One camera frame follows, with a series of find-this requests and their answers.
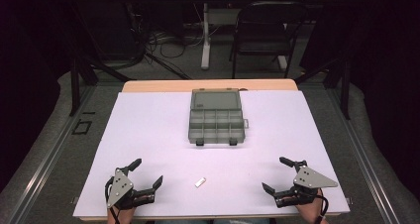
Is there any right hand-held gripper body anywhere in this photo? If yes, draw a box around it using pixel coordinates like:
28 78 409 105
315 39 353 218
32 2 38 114
272 160 339 209

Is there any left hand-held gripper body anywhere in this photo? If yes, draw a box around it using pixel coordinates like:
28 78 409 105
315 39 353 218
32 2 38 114
104 167 157 211

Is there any grey plastic organizer box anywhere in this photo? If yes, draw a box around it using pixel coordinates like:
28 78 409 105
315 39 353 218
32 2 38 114
187 87 250 148

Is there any person's left hand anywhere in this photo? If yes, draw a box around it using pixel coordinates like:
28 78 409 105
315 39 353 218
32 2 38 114
106 207 137 224

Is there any person's right hand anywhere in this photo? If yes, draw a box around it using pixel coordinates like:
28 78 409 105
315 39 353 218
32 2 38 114
294 187 329 224

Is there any white table cover sheet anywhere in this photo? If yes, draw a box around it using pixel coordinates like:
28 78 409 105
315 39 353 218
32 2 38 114
72 90 352 219

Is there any black tape square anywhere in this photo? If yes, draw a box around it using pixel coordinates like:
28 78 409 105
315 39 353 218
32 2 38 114
71 119 93 136

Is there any black metal stand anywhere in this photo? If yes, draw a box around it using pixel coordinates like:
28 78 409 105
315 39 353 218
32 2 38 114
292 55 353 121
66 2 135 118

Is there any wooden table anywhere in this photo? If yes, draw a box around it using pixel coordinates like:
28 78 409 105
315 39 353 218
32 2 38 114
78 78 344 222

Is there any black folding chair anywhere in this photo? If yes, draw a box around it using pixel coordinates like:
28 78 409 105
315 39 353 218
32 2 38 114
229 0 310 80

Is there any white-legged wooden desk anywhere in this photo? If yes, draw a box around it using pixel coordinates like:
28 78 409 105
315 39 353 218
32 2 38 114
181 0 333 71

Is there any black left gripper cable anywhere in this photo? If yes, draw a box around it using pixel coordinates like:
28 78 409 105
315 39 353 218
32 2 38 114
104 178 122 224

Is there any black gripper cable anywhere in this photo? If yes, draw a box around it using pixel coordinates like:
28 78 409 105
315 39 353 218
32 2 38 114
104 178 122 224
314 193 330 224

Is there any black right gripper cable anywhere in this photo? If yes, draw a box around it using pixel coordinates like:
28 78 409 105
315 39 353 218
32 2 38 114
314 193 330 224

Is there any aluminium floor rail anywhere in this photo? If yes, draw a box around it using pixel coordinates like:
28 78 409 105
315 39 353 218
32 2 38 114
5 84 97 224
326 87 402 224

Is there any bundle of floor cables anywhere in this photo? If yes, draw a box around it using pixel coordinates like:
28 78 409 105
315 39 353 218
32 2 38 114
132 5 221 81

